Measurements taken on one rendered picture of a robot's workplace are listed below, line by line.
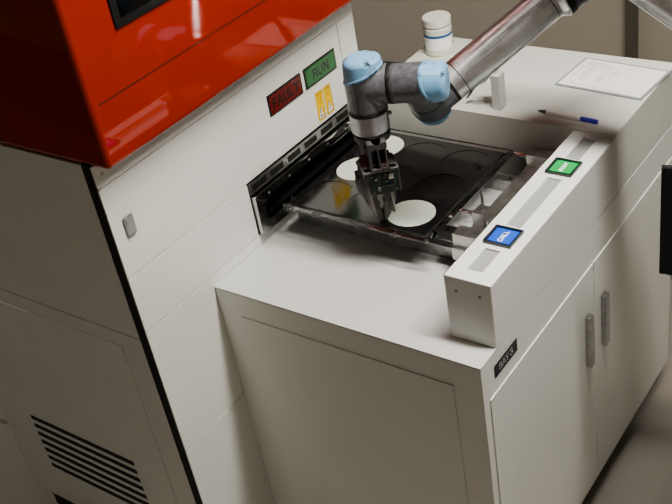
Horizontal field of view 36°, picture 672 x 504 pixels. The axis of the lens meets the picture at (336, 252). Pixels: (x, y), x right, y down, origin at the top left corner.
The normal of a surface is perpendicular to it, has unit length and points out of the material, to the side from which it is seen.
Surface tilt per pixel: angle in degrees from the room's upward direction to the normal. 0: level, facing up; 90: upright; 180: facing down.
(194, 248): 90
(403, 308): 0
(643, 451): 0
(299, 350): 90
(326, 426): 90
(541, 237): 90
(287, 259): 0
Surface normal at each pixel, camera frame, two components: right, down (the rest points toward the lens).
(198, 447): 0.81, 0.22
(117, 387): -0.56, 0.54
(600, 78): -0.15, -0.82
